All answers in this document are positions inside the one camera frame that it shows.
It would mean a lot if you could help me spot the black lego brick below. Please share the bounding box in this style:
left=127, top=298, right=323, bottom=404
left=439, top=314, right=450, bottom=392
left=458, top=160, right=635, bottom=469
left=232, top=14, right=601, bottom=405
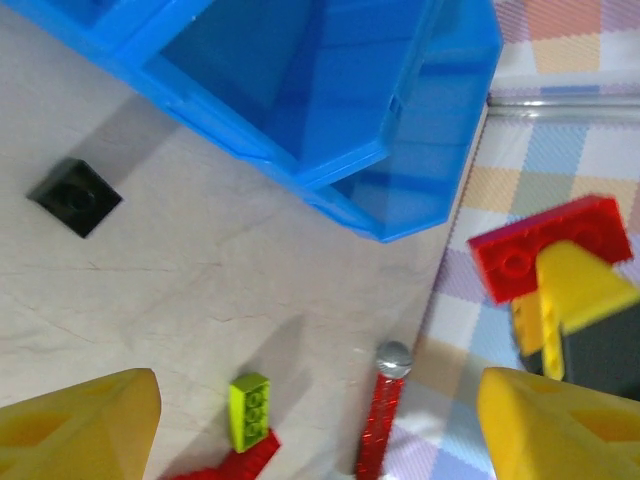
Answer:
left=27, top=158, right=124, bottom=239

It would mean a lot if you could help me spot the red glitter toy microphone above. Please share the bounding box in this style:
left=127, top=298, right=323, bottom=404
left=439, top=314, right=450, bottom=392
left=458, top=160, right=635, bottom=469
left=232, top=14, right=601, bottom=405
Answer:
left=353, top=340, right=414, bottom=480

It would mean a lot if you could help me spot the green lego brick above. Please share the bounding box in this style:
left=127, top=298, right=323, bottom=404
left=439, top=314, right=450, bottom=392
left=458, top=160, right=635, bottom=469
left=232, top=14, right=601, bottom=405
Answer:
left=228, top=372, right=272, bottom=454

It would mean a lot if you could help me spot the aluminium frame post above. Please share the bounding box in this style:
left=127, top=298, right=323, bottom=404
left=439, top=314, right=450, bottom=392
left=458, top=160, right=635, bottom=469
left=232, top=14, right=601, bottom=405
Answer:
left=487, top=93, right=640, bottom=121

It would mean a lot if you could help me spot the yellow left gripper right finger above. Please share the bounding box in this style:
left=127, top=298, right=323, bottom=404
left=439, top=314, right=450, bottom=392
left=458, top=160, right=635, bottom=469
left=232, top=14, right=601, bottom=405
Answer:
left=477, top=367, right=640, bottom=480

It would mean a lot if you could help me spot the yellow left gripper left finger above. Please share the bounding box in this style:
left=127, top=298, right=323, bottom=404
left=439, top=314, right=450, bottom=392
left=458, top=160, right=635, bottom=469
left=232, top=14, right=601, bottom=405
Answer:
left=0, top=368, right=162, bottom=480

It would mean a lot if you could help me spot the red lego brick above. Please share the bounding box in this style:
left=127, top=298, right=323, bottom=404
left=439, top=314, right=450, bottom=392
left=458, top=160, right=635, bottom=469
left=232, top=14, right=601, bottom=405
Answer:
left=467, top=196, right=634, bottom=307
left=169, top=428, right=282, bottom=480

